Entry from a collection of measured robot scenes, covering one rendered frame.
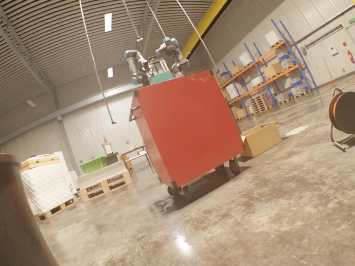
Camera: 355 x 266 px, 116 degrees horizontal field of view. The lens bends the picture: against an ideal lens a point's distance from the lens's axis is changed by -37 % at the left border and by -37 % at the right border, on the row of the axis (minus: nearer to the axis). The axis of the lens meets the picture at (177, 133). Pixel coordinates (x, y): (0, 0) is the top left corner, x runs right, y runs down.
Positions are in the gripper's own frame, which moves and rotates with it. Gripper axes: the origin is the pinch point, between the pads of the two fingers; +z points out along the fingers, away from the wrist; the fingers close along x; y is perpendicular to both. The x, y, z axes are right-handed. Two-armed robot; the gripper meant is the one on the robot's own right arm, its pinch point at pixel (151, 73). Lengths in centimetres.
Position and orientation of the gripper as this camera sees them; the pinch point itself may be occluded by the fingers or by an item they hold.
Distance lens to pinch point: 214.6
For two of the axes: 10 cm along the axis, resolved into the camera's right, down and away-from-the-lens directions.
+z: 5.7, 7.3, -3.7
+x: -8.2, 4.8, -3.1
